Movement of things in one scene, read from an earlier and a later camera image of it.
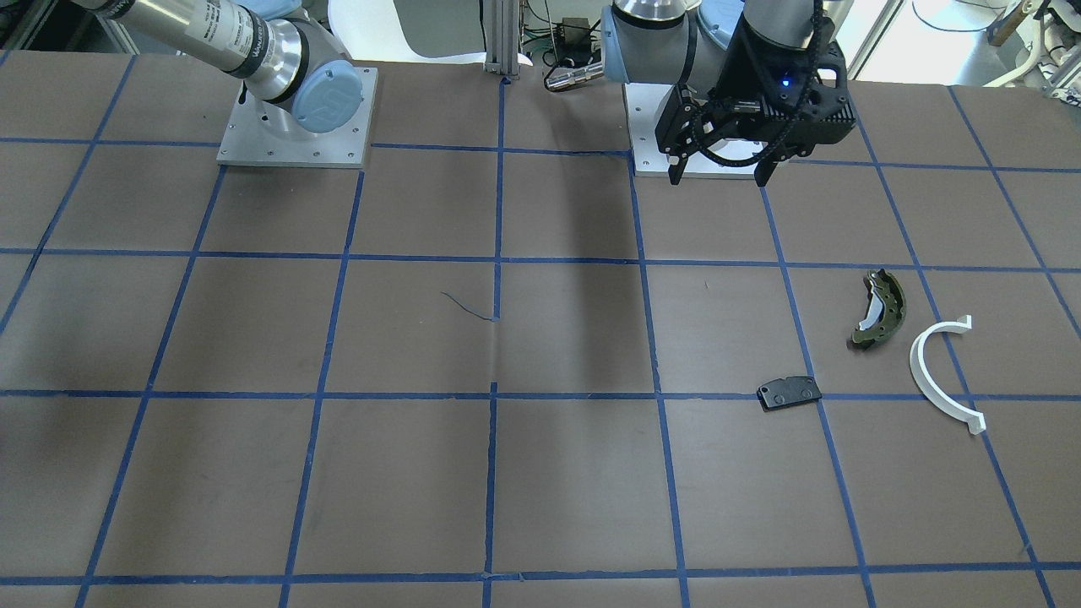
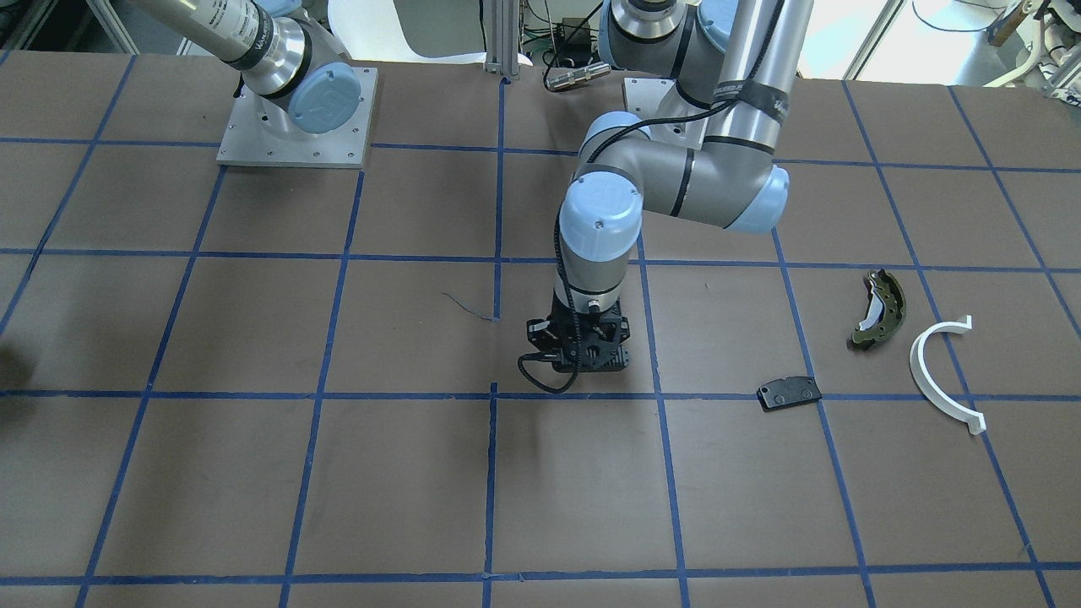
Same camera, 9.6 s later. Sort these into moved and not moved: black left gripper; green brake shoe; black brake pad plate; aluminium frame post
Moved: black left gripper
Not moved: aluminium frame post; green brake shoe; black brake pad plate
